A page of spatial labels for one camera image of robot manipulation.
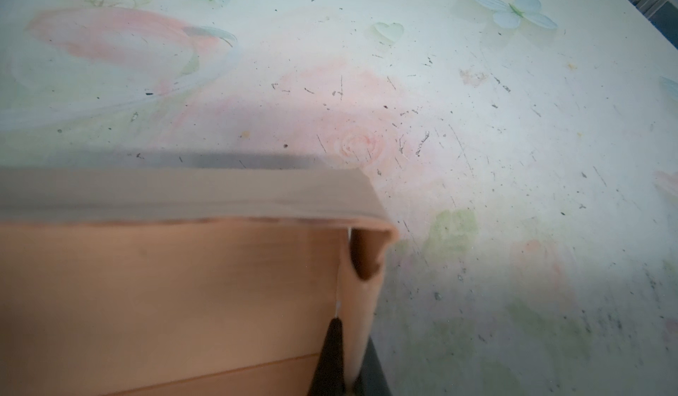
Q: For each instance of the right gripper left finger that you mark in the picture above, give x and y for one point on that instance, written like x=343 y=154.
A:
x=328 y=379

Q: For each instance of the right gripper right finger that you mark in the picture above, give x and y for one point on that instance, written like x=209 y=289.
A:
x=371 y=380

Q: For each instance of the pink cardboard paper box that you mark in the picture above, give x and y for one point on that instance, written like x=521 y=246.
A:
x=180 y=281

